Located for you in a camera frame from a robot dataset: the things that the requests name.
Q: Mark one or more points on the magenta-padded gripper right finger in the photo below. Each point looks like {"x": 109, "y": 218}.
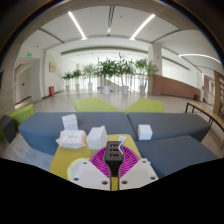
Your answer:
{"x": 138, "y": 174}

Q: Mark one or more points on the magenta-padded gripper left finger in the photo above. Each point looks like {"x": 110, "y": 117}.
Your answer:
{"x": 88, "y": 175}

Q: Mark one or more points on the black charger block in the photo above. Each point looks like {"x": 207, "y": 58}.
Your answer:
{"x": 113, "y": 160}

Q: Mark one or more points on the round yellow-white power strip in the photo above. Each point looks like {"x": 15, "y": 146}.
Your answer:
{"x": 74, "y": 166}

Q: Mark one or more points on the white cardboard box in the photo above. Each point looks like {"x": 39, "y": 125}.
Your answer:
{"x": 96, "y": 138}

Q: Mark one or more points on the soft tissue pack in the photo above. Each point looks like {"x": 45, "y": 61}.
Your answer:
{"x": 70, "y": 139}

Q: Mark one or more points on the small white cube box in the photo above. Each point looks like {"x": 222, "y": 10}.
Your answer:
{"x": 145, "y": 132}

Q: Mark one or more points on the stack of white packs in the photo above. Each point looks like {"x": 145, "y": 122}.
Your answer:
{"x": 70, "y": 121}

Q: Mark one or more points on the long grey sofa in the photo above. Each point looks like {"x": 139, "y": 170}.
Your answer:
{"x": 40, "y": 128}

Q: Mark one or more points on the green sofa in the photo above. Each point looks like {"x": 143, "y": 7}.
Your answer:
{"x": 93, "y": 105}
{"x": 146, "y": 106}

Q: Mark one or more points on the green seat block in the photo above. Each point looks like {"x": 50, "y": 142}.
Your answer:
{"x": 21, "y": 115}

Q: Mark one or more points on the red fire extinguisher cabinet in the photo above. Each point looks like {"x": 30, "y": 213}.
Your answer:
{"x": 51, "y": 91}

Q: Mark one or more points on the dark grey seat block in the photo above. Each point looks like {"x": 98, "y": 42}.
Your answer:
{"x": 7, "y": 128}

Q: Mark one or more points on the group of potted plants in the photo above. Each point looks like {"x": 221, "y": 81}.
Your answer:
{"x": 106, "y": 68}

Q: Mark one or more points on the green exit sign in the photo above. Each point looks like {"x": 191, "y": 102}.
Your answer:
{"x": 29, "y": 54}

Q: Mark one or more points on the group of ceiling strip lights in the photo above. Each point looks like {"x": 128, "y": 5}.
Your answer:
{"x": 76, "y": 25}

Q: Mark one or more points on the wooden bench with black frame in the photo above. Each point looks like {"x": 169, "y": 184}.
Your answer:
{"x": 203, "y": 110}

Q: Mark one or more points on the yellow wall picture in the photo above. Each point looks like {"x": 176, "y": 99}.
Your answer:
{"x": 52, "y": 67}

